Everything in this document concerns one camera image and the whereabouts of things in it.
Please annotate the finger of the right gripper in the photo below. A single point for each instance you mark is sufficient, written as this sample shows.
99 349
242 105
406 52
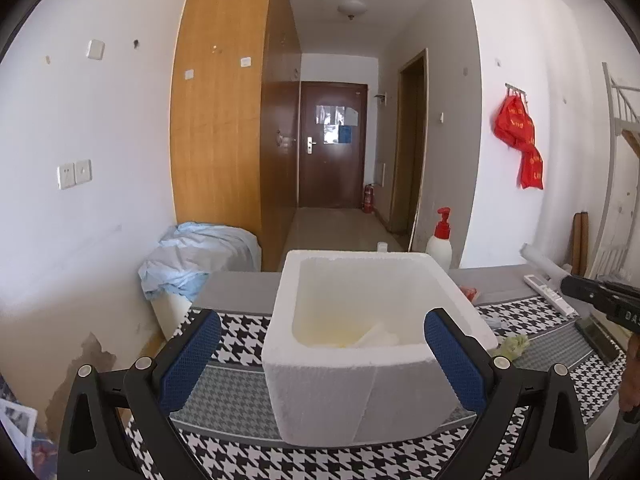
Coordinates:
614 286
621 308

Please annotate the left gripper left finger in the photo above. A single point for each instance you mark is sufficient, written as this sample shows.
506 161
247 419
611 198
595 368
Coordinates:
93 442

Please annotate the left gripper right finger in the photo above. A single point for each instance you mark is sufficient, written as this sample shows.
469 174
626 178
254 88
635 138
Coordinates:
552 442

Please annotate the white cloth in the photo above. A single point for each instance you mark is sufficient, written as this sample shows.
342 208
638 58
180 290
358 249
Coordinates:
378 336

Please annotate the yellow sponge cloth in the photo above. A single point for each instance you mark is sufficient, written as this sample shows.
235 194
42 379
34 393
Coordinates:
334 345

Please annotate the person's right hand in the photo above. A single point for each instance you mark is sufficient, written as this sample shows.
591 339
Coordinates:
630 386

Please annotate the green printed plastic bag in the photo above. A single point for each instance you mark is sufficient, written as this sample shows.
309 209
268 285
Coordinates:
512 347

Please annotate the black smartphone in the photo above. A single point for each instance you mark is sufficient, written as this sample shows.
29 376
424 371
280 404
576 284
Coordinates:
597 340

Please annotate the white remote control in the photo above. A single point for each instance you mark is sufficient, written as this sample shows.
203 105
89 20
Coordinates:
542 288

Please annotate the stack of blue face masks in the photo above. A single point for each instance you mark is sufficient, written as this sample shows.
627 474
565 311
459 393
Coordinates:
494 322

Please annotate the brown wooden sticks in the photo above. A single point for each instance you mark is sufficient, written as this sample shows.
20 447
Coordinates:
579 248

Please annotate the red snack packet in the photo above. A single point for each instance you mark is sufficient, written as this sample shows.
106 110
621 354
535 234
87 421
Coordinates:
471 294

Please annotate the houndstooth table mat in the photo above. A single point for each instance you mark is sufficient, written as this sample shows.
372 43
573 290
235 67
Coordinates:
410 426

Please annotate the white bin under cloth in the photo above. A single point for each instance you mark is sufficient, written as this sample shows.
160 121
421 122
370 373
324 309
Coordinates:
169 309

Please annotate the white foam box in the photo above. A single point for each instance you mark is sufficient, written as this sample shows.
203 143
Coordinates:
345 358

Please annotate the white pump bottle red cap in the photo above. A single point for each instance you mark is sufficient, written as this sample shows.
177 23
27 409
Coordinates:
438 245

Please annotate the red hanging bags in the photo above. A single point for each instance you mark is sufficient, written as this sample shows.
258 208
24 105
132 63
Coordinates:
514 127

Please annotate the light blue cloth pile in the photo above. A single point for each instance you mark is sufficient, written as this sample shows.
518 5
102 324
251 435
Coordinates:
187 254

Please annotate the red fire extinguisher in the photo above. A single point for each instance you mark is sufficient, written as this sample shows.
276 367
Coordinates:
368 199

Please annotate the brown entrance door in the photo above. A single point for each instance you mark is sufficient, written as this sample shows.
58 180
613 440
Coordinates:
333 130

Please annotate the wooden wardrobe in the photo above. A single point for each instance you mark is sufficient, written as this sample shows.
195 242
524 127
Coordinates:
233 118

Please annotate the ceiling lamp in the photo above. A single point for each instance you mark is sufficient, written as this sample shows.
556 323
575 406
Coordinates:
352 8

